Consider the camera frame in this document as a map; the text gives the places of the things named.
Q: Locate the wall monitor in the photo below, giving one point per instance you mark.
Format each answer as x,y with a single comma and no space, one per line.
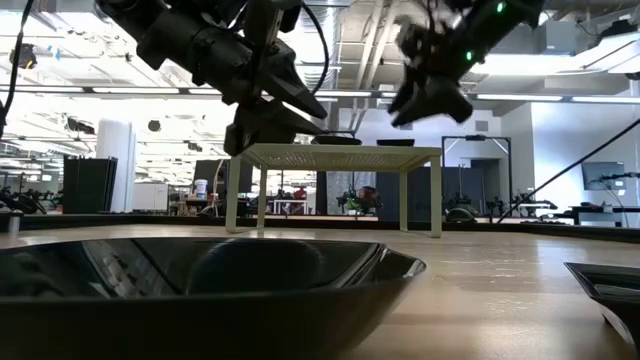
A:
607,180

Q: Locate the dark partition panel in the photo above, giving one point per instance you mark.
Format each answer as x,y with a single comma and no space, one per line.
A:
420,190

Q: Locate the leaf shaped black plate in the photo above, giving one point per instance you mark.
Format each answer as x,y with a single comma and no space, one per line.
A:
200,320
336,141

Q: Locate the small green background plant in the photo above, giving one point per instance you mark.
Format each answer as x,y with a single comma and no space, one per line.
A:
353,205

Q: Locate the small square black plate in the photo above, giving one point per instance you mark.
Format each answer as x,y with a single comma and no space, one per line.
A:
620,300
395,143

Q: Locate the green perforated metal rack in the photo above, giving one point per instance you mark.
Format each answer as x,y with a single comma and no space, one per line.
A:
335,150

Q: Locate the white building column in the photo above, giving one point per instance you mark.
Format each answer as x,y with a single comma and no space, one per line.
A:
117,150

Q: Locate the silver spiral ceiling duct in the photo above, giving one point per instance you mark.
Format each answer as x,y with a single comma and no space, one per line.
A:
309,50

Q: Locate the black background robot equipment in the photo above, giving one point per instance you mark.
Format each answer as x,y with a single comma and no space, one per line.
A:
25,202

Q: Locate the black cabinet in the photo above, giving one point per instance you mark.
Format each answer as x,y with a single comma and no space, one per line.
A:
87,185

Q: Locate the person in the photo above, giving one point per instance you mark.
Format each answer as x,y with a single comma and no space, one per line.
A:
370,195
300,193

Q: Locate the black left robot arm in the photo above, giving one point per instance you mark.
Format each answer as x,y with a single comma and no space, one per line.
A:
150,25

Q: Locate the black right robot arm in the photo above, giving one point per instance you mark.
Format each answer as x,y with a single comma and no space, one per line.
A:
510,20

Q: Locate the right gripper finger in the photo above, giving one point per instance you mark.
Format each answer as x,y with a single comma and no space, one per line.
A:
440,102
405,95

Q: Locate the round black ceiling speaker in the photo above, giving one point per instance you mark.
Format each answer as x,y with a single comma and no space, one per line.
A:
154,125

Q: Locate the long ceiling light strip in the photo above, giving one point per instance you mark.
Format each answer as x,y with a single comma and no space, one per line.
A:
135,90

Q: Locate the white bucket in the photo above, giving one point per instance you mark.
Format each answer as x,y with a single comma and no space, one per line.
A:
201,190

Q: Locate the dark dome object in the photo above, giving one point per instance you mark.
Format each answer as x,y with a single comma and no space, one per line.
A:
460,216

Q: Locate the white background table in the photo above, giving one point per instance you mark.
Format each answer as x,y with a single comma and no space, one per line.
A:
290,201

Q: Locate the grey ceiling air unit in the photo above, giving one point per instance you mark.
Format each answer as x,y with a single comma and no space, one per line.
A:
557,37

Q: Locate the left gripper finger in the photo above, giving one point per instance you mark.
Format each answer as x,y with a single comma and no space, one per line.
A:
295,85
275,125

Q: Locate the black background desk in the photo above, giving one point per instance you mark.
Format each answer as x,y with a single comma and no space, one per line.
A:
600,209

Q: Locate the grey metal post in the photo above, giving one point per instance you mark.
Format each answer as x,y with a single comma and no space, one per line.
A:
15,225

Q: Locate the black metal door frame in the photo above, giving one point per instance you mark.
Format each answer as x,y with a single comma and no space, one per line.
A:
475,137

